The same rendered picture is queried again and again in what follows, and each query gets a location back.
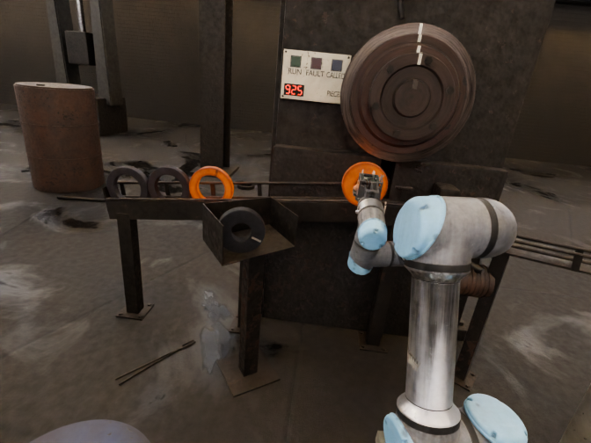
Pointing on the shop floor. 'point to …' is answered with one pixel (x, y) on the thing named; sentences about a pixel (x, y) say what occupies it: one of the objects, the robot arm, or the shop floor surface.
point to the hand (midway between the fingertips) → (365, 179)
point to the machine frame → (491, 168)
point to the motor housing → (477, 284)
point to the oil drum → (61, 135)
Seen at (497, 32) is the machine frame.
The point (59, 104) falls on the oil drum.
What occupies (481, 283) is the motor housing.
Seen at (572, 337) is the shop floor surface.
